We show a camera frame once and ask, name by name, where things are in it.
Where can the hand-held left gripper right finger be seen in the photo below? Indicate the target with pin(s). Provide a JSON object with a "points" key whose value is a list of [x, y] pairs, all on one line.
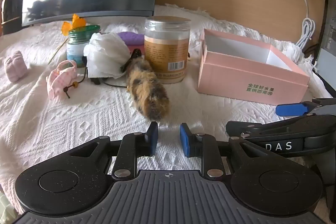
{"points": [[185, 140]]}

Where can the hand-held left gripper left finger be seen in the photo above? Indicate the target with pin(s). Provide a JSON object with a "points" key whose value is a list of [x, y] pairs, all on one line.
{"points": [[152, 138]]}

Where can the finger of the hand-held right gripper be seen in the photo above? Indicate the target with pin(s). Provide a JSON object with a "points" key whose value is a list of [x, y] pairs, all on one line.
{"points": [[252, 128], [291, 109]]}

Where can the calico furry plush tail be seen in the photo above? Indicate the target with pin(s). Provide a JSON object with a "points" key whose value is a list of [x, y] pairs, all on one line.
{"points": [[147, 91]]}

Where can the pink cardboard box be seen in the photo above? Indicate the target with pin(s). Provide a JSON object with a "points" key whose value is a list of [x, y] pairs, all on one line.
{"points": [[236, 77]]}

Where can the pink knitted plush shoe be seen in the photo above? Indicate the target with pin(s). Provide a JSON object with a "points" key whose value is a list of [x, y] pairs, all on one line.
{"points": [[56, 82]]}

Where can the orange artificial flower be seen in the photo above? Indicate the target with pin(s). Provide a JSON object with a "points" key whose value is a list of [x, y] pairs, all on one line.
{"points": [[77, 21]]}

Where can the clear plastic jar gold lid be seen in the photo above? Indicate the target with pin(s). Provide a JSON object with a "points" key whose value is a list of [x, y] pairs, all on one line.
{"points": [[166, 50]]}

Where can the crumpled white tissue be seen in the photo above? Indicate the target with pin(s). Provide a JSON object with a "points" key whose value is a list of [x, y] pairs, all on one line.
{"points": [[105, 56]]}

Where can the purple and pink sponge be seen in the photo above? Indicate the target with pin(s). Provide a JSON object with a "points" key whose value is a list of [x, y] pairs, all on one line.
{"points": [[132, 39]]}

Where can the green lid glass jar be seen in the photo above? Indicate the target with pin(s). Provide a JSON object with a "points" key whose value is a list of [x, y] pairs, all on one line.
{"points": [[76, 48]]}

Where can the small pink plush mitten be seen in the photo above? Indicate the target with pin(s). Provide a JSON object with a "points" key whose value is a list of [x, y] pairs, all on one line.
{"points": [[15, 66]]}

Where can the black round appliance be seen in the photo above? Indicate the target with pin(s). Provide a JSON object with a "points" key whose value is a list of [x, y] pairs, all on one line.
{"points": [[11, 11]]}

